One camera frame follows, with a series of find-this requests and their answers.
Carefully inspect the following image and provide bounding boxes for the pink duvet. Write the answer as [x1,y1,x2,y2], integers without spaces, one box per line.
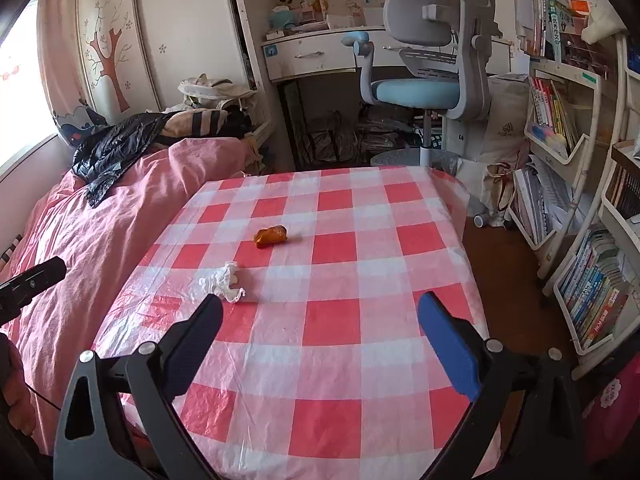
[0,137,256,456]

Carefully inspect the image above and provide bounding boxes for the red white checked tablecloth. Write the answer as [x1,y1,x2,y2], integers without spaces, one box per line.
[92,165,503,480]

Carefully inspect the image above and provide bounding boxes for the pink curtain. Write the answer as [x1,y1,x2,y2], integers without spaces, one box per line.
[35,0,88,136]

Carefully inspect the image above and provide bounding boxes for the small beige tote bag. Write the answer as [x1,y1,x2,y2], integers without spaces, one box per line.
[481,162,517,227]

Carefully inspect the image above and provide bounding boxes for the grey blue desk chair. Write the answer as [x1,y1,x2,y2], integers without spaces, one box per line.
[341,0,503,168]

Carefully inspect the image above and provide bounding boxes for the white book rack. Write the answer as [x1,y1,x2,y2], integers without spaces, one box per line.
[505,35,640,381]

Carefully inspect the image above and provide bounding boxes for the white desk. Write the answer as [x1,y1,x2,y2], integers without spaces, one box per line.
[227,0,516,161]

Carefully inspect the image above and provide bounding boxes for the white paper bag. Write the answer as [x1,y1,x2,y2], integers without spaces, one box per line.
[480,75,531,166]

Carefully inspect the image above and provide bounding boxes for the window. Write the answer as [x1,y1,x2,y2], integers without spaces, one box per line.
[0,10,57,171]

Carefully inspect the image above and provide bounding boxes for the black plastic bag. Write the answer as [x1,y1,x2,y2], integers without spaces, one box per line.
[71,112,173,207]

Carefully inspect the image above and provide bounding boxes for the white desk drawer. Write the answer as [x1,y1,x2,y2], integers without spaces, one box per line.
[264,35,358,81]

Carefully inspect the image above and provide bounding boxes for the tree-print wardrobe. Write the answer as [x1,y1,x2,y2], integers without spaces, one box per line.
[75,0,236,113]

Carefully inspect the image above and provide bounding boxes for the dark bags under desk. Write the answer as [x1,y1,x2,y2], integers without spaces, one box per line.
[300,115,416,163]

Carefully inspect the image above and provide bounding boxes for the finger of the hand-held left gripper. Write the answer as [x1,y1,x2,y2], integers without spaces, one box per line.
[0,256,67,326]

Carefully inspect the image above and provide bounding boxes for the blue printed cushion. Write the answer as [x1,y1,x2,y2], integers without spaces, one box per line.
[52,100,108,148]

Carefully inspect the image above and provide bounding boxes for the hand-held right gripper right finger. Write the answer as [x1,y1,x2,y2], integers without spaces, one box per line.
[417,291,586,480]

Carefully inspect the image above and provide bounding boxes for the small twisted white tissue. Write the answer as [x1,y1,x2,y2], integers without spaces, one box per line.
[194,261,247,304]

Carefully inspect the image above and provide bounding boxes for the row of colourful books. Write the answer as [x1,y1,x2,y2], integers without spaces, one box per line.
[557,230,633,353]
[530,0,591,61]
[530,77,581,151]

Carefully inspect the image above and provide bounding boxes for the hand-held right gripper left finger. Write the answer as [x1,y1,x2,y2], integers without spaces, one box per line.
[52,294,224,480]

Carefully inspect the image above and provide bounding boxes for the orange peel piece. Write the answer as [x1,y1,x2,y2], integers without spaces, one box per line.
[254,226,289,250]

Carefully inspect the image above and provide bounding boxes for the beige canvas bag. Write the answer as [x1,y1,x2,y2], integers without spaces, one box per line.
[178,74,258,111]

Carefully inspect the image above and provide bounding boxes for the pink flower-print cloth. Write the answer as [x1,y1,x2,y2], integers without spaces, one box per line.
[582,360,640,466]

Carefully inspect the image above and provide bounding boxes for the beige dark striped cloth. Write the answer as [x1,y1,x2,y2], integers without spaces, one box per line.
[160,107,253,141]

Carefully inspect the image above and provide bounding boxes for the black cable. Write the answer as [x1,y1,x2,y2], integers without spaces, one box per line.
[22,385,63,413]

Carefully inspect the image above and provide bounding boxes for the person's left hand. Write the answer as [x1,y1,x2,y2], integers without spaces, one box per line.
[0,335,39,435]

